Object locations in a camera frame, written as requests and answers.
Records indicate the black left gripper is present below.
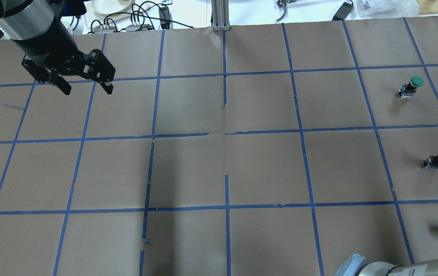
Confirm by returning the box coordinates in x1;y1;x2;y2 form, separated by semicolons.
13;19;116;95

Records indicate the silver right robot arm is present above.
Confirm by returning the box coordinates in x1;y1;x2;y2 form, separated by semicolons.
334;155;438;276

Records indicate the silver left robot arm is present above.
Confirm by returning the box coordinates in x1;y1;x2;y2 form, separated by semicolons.
0;0;116;95

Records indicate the green push button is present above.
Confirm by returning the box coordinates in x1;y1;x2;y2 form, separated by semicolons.
398;76;425;98

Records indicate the beige round plate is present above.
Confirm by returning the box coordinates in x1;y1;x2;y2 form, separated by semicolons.
90;0;133;15

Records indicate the black power adapter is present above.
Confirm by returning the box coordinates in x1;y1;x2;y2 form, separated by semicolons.
331;0;354;21

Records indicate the aluminium frame post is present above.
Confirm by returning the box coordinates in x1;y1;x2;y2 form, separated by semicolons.
211;0;231;31

